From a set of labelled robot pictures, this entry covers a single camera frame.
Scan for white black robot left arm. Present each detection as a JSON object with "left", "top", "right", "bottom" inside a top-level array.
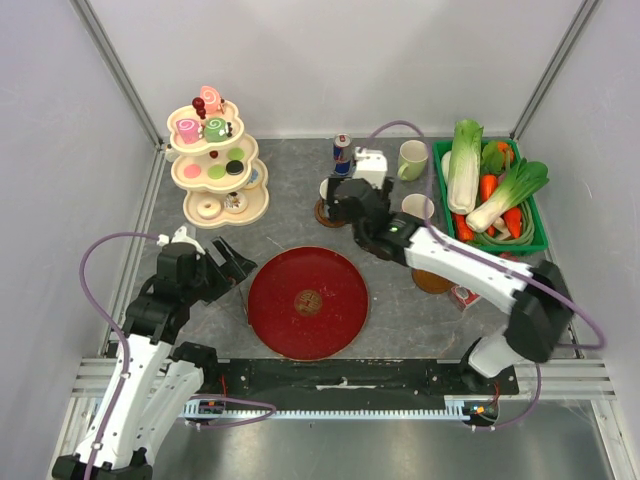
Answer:
[{"left": 51, "top": 227, "right": 257, "bottom": 479}]

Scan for hot pink swirl roll cake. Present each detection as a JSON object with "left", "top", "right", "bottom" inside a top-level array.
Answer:
[{"left": 175, "top": 118, "right": 202, "bottom": 145}]

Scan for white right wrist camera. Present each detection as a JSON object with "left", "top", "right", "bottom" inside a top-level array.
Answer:
[{"left": 351, "top": 147, "right": 388, "bottom": 190}]

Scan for toy orange carrot upper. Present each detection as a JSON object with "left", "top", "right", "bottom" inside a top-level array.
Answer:
[{"left": 479, "top": 174, "right": 499, "bottom": 202}]

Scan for black sandwich cookie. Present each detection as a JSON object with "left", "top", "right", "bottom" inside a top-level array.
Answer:
[{"left": 225, "top": 160, "right": 245, "bottom": 176}]

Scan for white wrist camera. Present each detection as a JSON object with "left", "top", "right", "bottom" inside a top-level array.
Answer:
[
  {"left": 156, "top": 224, "right": 205, "bottom": 255},
  {"left": 351, "top": 147, "right": 388, "bottom": 190}
]

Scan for pink mug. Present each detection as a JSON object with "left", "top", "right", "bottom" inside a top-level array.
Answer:
[{"left": 401, "top": 193, "right": 435, "bottom": 220}]

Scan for toy orange carrot lower left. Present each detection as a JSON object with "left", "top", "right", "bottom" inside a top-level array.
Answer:
[{"left": 452, "top": 213, "right": 475, "bottom": 243}]

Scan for white chocolate sprinkle donut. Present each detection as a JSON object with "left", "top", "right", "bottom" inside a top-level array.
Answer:
[{"left": 224, "top": 192, "right": 248, "bottom": 214}]

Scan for brown wooden coaster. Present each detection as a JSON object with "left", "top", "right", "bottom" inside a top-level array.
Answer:
[
  {"left": 314, "top": 199, "right": 346, "bottom": 229},
  {"left": 411, "top": 269, "right": 454, "bottom": 295}
]

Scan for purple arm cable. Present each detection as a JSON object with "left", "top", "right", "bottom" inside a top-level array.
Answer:
[
  {"left": 367, "top": 119, "right": 606, "bottom": 431},
  {"left": 79, "top": 232, "right": 277, "bottom": 474}
]

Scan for green macaron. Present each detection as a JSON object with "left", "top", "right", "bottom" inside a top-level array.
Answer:
[
  {"left": 227, "top": 147, "right": 245, "bottom": 161},
  {"left": 207, "top": 165, "right": 226, "bottom": 180}
]

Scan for red bull can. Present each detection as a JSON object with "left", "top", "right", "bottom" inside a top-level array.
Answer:
[{"left": 333, "top": 134, "right": 352, "bottom": 176}]

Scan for plain white donut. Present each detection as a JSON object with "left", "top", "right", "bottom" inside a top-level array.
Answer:
[{"left": 195, "top": 197, "right": 223, "bottom": 221}]

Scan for pink macaron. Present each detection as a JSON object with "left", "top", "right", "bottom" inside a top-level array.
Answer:
[{"left": 183, "top": 164, "right": 201, "bottom": 179}]

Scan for black mug white inside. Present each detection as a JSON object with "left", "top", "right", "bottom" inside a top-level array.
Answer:
[{"left": 319, "top": 176, "right": 341, "bottom": 215}]

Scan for round red lacquer tray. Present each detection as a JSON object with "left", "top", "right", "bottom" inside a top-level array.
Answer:
[{"left": 247, "top": 246, "right": 370, "bottom": 361}]

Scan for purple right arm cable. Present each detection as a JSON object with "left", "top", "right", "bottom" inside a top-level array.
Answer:
[{"left": 367, "top": 119, "right": 606, "bottom": 431}]

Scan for silver metal serving tongs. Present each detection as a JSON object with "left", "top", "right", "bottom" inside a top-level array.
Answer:
[{"left": 217, "top": 285, "right": 250, "bottom": 325}]

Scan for brown wooden coaster right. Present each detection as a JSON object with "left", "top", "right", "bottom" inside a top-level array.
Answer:
[{"left": 411, "top": 269, "right": 454, "bottom": 295}]

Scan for green swirl roll cake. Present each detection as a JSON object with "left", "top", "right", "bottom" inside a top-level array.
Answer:
[{"left": 203, "top": 117, "right": 233, "bottom": 143}]

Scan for toy bok choy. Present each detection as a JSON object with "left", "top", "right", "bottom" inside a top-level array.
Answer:
[{"left": 466, "top": 159, "right": 549, "bottom": 233}]

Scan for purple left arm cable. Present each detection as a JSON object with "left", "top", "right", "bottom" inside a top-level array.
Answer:
[{"left": 79, "top": 232, "right": 277, "bottom": 474}]

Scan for toy green long beans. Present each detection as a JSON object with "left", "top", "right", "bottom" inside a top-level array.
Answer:
[{"left": 473, "top": 202, "right": 535, "bottom": 247}]

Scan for blue frosted donut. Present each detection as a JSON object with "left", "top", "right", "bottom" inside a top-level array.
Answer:
[{"left": 246, "top": 169, "right": 260, "bottom": 188}]

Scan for toy leafy green vegetable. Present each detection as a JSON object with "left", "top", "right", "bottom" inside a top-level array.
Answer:
[{"left": 481, "top": 140, "right": 515, "bottom": 175}]

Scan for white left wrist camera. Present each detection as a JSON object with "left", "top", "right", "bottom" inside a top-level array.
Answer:
[{"left": 156, "top": 224, "right": 205, "bottom": 255}]

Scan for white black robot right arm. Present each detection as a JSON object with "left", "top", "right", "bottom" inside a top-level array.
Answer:
[{"left": 319, "top": 176, "right": 572, "bottom": 394}]

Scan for salmon pink swirl roll cake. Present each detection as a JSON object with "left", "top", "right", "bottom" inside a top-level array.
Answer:
[{"left": 199, "top": 85, "right": 226, "bottom": 114}]

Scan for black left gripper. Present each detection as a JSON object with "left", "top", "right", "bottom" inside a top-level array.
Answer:
[{"left": 183, "top": 236, "right": 256, "bottom": 305}]

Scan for white slotted cable duct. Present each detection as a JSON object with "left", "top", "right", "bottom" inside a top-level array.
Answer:
[{"left": 178, "top": 397, "right": 496, "bottom": 424}]

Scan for light green mug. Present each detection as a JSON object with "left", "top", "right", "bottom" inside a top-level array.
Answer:
[{"left": 397, "top": 140, "right": 429, "bottom": 181}]

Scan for brown wooden coaster left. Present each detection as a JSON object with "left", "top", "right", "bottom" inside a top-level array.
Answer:
[{"left": 314, "top": 199, "right": 346, "bottom": 229}]

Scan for toy napa cabbage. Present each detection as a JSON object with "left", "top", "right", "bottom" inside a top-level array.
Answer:
[{"left": 447, "top": 119, "right": 484, "bottom": 215}]

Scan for toy orange carrot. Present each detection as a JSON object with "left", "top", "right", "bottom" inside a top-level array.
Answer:
[
  {"left": 452, "top": 213, "right": 475, "bottom": 243},
  {"left": 479, "top": 174, "right": 499, "bottom": 202}
]

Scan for cream three-tier dessert stand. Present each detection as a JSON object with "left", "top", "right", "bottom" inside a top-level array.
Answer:
[{"left": 165, "top": 86, "right": 270, "bottom": 229}]

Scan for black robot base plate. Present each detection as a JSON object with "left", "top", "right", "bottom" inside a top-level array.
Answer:
[{"left": 211, "top": 359, "right": 520, "bottom": 397}]

